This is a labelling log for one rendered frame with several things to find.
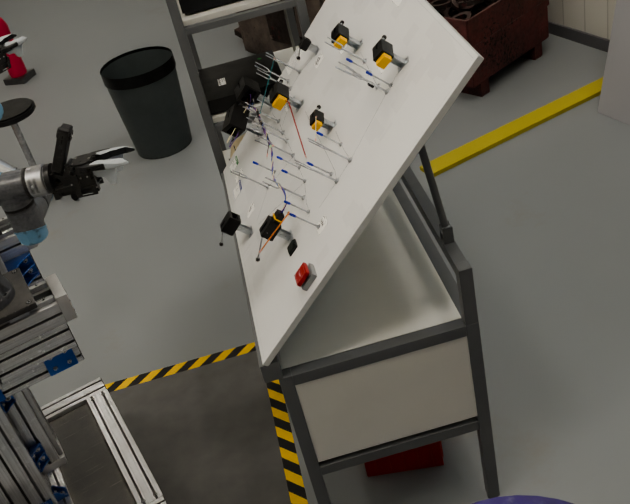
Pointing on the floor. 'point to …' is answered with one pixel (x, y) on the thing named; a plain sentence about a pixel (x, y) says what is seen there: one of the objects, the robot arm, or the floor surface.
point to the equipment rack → (220, 26)
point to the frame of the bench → (392, 357)
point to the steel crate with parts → (497, 33)
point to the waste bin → (149, 100)
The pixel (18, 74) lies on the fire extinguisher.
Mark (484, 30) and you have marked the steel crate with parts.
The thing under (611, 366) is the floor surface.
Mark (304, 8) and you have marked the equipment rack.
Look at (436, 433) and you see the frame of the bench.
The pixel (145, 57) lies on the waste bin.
